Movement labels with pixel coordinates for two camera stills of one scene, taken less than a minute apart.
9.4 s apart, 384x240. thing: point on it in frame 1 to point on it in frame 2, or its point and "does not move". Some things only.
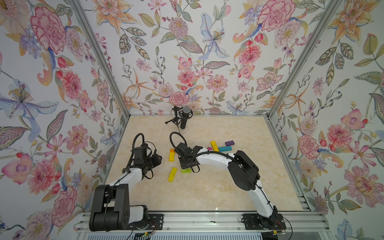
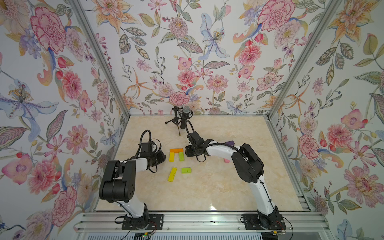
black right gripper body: (183, 163) to (196, 149)
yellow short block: (171, 157) does not move
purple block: (229, 143) does not move
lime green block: (186, 171) does not move
